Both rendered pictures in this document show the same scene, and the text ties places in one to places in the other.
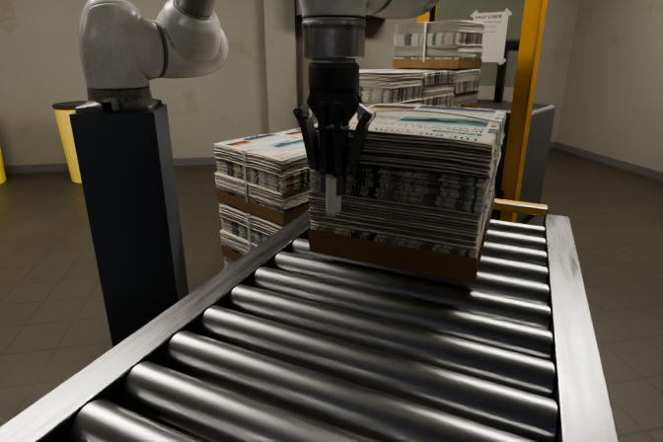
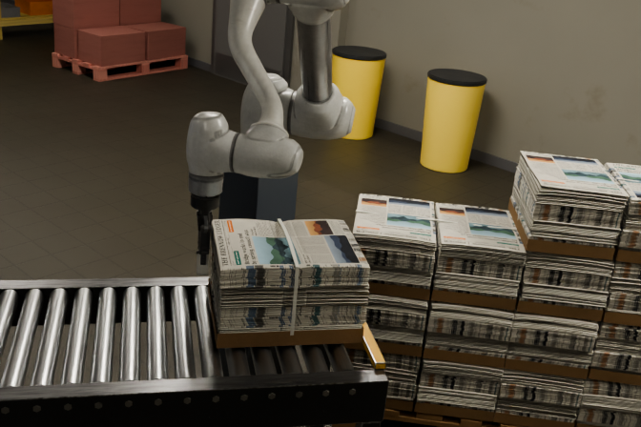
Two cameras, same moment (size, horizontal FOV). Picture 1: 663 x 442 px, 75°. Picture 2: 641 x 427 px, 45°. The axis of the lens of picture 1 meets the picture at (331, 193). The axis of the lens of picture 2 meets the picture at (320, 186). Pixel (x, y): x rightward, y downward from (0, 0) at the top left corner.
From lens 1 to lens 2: 1.83 m
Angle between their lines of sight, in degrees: 49
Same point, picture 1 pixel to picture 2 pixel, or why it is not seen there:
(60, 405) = (55, 284)
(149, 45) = not seen: hidden behind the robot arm
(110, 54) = (249, 116)
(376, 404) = (100, 340)
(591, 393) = (144, 388)
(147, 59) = not seen: hidden behind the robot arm
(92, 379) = (71, 283)
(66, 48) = (475, 5)
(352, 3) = (196, 170)
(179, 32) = (298, 109)
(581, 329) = (199, 386)
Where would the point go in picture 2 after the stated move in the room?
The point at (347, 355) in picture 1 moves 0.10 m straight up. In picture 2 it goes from (126, 328) to (126, 294)
